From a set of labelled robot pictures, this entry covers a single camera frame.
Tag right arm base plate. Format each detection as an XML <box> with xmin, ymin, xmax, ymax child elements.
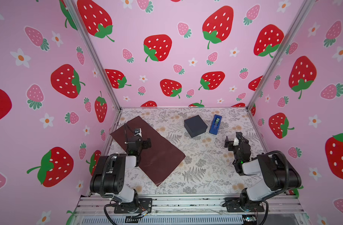
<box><xmin>222</xmin><ymin>197</ymin><xmax>265</xmax><ymax>212</ymax></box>

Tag blue tape dispenser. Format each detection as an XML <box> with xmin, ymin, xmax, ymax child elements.
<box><xmin>209</xmin><ymin>114</ymin><xmax>222</xmax><ymax>135</ymax></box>

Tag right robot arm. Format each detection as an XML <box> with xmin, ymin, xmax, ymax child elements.
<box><xmin>223</xmin><ymin>132</ymin><xmax>302</xmax><ymax>212</ymax></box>

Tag dark red wrapping paper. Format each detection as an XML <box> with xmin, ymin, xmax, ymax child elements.
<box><xmin>127</xmin><ymin>116</ymin><xmax>185</xmax><ymax>186</ymax></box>

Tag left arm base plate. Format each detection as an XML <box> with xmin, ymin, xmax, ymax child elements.
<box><xmin>114</xmin><ymin>198</ymin><xmax>153</xmax><ymax>214</ymax></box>

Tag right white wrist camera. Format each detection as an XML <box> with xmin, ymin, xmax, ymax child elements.
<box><xmin>233</xmin><ymin>132</ymin><xmax>243</xmax><ymax>146</ymax></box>

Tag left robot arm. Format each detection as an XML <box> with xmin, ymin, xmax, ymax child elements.
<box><xmin>89</xmin><ymin>136</ymin><xmax>152</xmax><ymax>204</ymax></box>

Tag dark navy gift box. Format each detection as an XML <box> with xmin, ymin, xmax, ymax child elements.
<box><xmin>184</xmin><ymin>115</ymin><xmax>208</xmax><ymax>138</ymax></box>

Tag aluminium rail frame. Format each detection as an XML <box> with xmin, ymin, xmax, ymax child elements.
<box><xmin>72</xmin><ymin>193</ymin><xmax>310</xmax><ymax>225</ymax></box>

